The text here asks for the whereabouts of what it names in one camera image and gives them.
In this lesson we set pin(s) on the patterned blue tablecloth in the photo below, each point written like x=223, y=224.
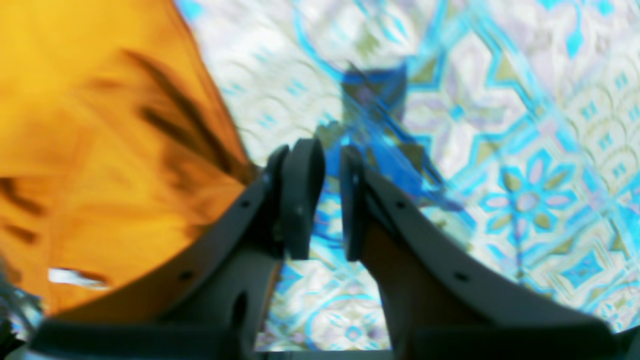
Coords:
x=512, y=124

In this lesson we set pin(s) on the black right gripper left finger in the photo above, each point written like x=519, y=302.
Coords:
x=207, y=302

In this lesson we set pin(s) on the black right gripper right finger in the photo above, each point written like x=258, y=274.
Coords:
x=440, y=303

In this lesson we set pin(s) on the orange T-shirt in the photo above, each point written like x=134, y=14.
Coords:
x=117, y=149

